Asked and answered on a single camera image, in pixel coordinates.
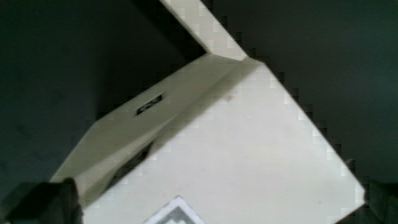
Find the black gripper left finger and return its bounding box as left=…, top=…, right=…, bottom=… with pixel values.
left=6, top=178, right=82, bottom=224

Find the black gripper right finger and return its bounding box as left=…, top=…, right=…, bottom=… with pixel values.
left=336, top=181, right=398, bottom=224

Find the white cabinet top block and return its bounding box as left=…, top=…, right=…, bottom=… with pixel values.
left=53, top=55, right=364, bottom=224

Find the white right fence wall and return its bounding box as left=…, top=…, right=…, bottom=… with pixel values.
left=160, top=0, right=247, bottom=61

